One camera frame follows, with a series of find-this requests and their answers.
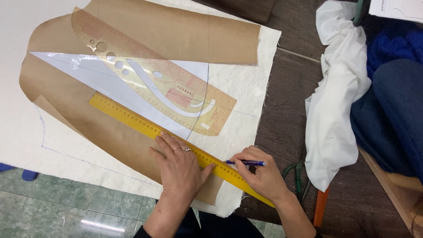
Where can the long yellow ruler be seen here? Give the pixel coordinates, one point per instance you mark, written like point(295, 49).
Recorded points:
point(138, 123)

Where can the person's left hand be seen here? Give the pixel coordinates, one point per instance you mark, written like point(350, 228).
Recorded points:
point(181, 172)

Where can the white paper sheet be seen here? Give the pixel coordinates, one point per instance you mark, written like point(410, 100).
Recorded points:
point(396, 8)

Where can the orange stick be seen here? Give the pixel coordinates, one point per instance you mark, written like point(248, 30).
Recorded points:
point(321, 206)

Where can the dark green metal post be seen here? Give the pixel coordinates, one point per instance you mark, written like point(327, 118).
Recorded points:
point(361, 11)

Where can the large white felt fabric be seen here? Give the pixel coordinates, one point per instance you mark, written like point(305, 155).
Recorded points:
point(244, 86)

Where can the person's dark clothing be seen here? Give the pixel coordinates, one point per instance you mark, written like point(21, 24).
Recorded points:
point(214, 228)

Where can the blue slipper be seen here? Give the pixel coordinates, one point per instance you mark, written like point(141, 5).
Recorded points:
point(29, 175)

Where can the blue pen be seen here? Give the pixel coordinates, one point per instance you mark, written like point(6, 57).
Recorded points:
point(252, 162)

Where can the wooden bench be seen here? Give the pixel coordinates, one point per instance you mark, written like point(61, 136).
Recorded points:
point(396, 191)

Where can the crumpled white cloth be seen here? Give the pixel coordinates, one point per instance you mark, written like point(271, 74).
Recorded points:
point(333, 115)

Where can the brown paper pattern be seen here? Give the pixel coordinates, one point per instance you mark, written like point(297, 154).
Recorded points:
point(109, 132)

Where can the transparent yellow curve ruler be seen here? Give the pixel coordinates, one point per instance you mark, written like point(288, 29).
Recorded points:
point(185, 96)

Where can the person's right hand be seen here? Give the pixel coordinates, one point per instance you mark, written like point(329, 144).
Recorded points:
point(264, 178)

